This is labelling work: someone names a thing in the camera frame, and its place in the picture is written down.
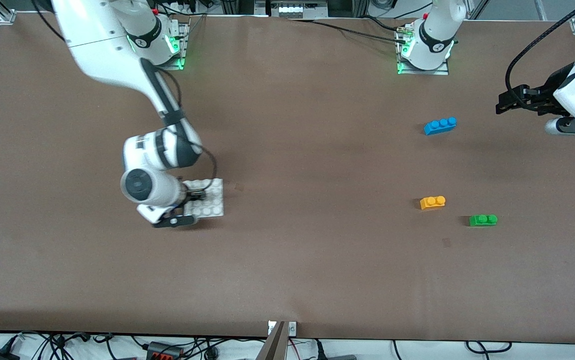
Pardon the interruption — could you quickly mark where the white studded base plate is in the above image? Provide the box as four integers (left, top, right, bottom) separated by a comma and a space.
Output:
182, 178, 225, 219

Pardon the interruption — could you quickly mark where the yellow two-stud block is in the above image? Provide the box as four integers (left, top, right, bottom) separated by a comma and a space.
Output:
419, 195, 447, 211

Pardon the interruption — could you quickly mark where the blue three-stud block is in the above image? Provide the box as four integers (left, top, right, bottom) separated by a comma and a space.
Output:
423, 117, 458, 136

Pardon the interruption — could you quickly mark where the black box with orange connectors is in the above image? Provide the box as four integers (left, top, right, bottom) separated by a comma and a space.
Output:
146, 341, 185, 360

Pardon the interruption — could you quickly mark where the grey connector box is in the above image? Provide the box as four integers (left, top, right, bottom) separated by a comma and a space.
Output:
266, 0, 330, 19

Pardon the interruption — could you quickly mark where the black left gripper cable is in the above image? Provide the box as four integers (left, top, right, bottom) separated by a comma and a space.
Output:
505, 0, 575, 93

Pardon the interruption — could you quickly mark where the black cable strap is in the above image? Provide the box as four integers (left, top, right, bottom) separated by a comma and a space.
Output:
159, 107, 189, 127

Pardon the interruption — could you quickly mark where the white metal bracket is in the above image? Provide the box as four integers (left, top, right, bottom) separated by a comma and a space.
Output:
267, 321, 298, 336

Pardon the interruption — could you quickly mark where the black cable across table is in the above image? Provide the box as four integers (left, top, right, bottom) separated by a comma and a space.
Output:
291, 18, 409, 45

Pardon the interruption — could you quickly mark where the black looped floor cable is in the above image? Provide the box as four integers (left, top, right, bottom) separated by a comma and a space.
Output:
464, 340, 514, 355

